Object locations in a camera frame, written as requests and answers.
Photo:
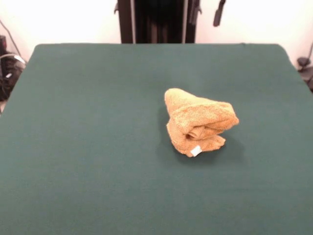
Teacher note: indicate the grey office chair base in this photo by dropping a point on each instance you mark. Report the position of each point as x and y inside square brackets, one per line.
[304, 61]

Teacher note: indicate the dark green table cloth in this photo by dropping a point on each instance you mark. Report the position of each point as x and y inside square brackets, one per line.
[73, 147]

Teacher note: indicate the tan terry towel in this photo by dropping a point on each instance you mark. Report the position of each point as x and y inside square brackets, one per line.
[195, 115]

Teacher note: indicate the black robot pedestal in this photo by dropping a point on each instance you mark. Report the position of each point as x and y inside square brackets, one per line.
[159, 22]

